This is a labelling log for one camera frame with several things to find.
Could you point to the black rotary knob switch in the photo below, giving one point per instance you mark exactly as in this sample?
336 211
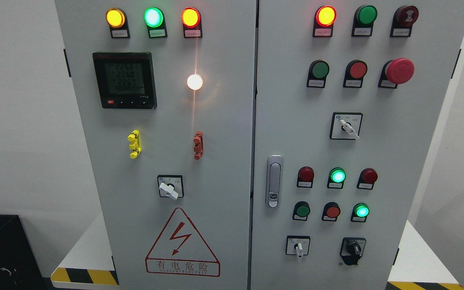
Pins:
352 250

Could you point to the red terminal connector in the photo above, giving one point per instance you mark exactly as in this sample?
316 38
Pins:
199 145

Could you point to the white lit indicator light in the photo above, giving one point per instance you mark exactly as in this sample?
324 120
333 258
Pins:
194 82

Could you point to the dark red indicator light left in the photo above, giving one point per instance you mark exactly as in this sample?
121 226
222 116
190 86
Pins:
305 177

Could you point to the grey left cabinet door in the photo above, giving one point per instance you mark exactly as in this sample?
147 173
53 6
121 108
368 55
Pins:
217 187

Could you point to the grey cabinet door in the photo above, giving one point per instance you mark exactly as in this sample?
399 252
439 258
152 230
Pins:
293 120
217 187

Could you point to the green push button lower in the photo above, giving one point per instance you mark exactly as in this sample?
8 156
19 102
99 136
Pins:
301 211

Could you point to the green push button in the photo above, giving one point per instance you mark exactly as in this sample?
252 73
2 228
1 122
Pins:
301 211
317 74

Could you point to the yellow terminal connector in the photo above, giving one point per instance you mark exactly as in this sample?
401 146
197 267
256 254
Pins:
134 140

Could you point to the green lit indicator middle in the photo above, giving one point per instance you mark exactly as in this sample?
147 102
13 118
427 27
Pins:
336 178

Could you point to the green push button upper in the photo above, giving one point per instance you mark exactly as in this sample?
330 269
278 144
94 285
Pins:
317 74

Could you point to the red electrical hazard sticker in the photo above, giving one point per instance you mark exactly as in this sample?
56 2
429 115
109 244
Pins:
180 249

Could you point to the red push button lower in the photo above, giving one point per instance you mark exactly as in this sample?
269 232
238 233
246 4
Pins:
331 212

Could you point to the red push button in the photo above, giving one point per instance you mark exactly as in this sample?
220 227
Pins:
355 72
331 212

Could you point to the black digital power meter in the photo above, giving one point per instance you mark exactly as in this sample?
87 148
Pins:
125 80

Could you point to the grey right cabinet door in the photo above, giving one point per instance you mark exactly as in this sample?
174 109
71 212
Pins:
293 120

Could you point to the red-orange lit indicator light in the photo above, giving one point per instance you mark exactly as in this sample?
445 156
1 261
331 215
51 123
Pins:
191 23

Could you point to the red indicator light right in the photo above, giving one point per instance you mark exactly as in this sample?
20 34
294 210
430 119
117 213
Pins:
367 179

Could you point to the green illuminated button lower right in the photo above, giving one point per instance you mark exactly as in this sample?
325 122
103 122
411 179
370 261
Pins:
360 213

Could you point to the red push button upper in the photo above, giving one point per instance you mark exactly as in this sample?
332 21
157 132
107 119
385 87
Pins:
355 72

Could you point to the green lit indicator light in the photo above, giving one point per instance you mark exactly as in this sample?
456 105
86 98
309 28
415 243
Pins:
155 21

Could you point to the red lit light top right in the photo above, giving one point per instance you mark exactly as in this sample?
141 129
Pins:
324 19

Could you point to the yellow indicator light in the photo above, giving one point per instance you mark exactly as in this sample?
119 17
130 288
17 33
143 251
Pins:
118 23

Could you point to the red emergency stop button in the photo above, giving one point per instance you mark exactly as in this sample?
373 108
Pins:
395 72

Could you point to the green unlit light top right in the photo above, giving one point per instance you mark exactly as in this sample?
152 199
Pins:
363 21

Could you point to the white platform hazard stripe left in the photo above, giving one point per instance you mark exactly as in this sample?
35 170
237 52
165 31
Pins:
89 264

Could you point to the white platform hazard stripe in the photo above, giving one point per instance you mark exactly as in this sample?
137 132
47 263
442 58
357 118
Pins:
417 267
89 264

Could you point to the dark red buzzer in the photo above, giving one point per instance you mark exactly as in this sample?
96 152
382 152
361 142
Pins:
403 20

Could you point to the white platform hazard stripe right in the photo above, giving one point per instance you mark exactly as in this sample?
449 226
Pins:
417 267

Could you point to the black box lower left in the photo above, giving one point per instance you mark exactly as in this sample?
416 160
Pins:
18 267

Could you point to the silver door latch handle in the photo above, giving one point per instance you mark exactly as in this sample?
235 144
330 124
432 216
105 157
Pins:
273 179

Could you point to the white selector switch left door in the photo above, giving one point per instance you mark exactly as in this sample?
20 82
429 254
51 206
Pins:
170 186

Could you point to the white selector switch upper right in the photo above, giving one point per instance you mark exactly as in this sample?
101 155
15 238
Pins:
345 126

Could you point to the white selector switch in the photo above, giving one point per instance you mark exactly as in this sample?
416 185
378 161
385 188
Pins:
345 126
298 245

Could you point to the white selector switch lower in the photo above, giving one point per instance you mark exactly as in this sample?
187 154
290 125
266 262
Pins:
298 245

